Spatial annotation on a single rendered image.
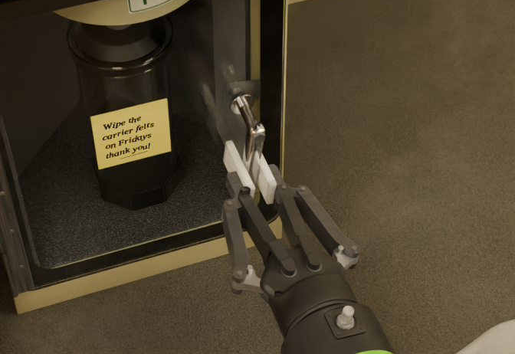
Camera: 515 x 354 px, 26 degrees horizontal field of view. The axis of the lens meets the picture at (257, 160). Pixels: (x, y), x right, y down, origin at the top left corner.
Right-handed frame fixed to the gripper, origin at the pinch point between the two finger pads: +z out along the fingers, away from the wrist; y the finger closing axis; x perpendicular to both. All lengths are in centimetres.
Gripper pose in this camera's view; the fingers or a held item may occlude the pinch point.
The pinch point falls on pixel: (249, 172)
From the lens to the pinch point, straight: 113.6
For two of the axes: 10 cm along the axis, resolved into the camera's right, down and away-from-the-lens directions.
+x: -1.2, 7.0, 7.1
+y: -9.3, 1.7, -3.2
